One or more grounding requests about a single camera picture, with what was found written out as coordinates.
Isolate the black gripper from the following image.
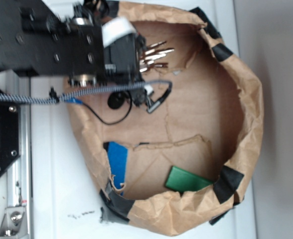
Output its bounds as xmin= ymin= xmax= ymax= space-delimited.
xmin=104 ymin=33 xmax=147 ymax=107

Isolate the silver key bunch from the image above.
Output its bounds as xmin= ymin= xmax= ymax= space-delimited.
xmin=139 ymin=41 xmax=175 ymax=73

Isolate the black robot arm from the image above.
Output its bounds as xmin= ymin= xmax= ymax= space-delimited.
xmin=0 ymin=0 xmax=148 ymax=106

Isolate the white label tape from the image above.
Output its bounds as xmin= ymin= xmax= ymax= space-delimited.
xmin=102 ymin=16 xmax=137 ymax=48

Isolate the blue flat block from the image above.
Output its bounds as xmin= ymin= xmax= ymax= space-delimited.
xmin=107 ymin=141 xmax=128 ymax=190

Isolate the brown paper bag container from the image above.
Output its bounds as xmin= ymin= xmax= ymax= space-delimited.
xmin=68 ymin=1 xmax=264 ymax=236

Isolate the green flat block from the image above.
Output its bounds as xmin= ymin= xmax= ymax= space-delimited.
xmin=165 ymin=166 xmax=213 ymax=193

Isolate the thin black wire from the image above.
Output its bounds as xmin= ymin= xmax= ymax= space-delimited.
xmin=80 ymin=91 xmax=134 ymax=125

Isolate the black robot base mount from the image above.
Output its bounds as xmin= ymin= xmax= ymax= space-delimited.
xmin=0 ymin=90 xmax=20 ymax=178

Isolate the braided grey cable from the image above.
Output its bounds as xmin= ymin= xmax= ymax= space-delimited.
xmin=0 ymin=79 xmax=173 ymax=114

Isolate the aluminium extrusion rail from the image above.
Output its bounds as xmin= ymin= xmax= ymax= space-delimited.
xmin=0 ymin=71 xmax=34 ymax=237

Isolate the metal corner bracket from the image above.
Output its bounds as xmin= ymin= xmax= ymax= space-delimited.
xmin=0 ymin=206 xmax=28 ymax=239

